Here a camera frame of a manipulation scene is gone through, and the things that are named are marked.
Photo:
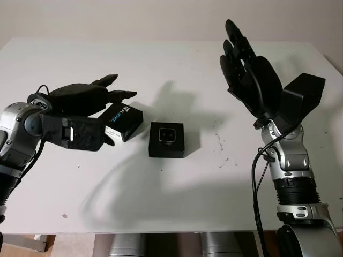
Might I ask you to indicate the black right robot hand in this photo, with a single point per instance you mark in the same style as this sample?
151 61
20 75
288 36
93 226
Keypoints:
257 85

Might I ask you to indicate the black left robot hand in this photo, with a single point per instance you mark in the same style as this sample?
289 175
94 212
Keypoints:
77 97

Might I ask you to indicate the black labelled box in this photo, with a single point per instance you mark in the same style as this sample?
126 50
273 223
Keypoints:
126 117

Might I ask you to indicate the small silver depth camera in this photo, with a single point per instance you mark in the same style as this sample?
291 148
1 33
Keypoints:
167 135

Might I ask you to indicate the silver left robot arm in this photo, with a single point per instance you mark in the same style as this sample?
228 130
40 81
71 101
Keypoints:
13 134

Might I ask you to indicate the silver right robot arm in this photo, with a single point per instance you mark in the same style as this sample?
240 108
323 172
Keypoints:
292 160

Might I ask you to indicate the grey table foot bar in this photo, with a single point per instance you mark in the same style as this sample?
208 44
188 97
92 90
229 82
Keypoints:
24 242

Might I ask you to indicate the silver robot leg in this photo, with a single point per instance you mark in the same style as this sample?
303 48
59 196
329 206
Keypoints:
126 246
217 245

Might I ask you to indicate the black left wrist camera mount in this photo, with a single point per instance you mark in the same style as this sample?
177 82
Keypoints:
80 131

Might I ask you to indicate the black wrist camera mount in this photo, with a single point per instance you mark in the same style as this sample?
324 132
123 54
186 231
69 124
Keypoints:
80 131
300 96

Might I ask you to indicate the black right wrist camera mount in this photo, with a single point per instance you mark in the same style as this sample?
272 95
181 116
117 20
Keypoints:
300 96

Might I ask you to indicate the black camera box base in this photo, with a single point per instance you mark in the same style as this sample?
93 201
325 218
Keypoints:
155 150

